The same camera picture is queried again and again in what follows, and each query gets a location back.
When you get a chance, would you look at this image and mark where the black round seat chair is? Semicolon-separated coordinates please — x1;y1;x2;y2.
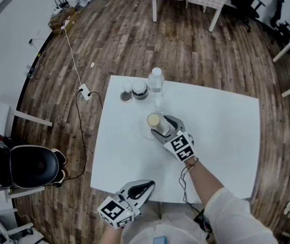
0;138;68;192

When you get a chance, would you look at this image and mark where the person's right forearm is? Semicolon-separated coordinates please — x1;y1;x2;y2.
184;159;225;206

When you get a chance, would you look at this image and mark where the black router with antennas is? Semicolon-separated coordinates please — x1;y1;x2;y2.
53;0;68;10

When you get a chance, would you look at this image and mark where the white floor power strip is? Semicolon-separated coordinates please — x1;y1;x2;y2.
78;83;92;101

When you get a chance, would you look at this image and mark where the black battery pack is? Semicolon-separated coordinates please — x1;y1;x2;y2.
193;211;213;236

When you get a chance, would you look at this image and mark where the round metal lid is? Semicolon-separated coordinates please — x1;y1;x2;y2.
120;90;134;104

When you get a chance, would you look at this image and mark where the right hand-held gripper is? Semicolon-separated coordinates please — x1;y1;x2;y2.
150;115;195;162

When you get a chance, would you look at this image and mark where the clear glass bowl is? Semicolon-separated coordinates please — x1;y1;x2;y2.
139;110;174;141

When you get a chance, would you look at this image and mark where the person's white clothing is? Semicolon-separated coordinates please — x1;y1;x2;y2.
98;187;279;244

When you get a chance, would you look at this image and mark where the clear plastic water bottle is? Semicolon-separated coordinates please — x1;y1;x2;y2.
148;67;166;104

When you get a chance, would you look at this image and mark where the white extension cable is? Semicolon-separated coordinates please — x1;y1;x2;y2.
63;26;83;86

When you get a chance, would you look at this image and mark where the dark jar with white lid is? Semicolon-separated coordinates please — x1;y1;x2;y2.
131;80;150;100

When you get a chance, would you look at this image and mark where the white side desk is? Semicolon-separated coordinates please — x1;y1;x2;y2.
0;95;53;137

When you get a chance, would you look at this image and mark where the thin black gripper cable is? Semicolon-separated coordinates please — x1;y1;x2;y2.
179;157;210;229

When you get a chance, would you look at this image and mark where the cardboard box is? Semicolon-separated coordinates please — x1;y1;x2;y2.
48;6;81;34

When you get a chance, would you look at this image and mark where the person's left forearm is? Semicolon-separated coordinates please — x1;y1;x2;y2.
99;225;124;244

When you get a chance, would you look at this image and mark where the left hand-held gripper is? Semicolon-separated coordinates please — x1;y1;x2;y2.
98;179;156;229

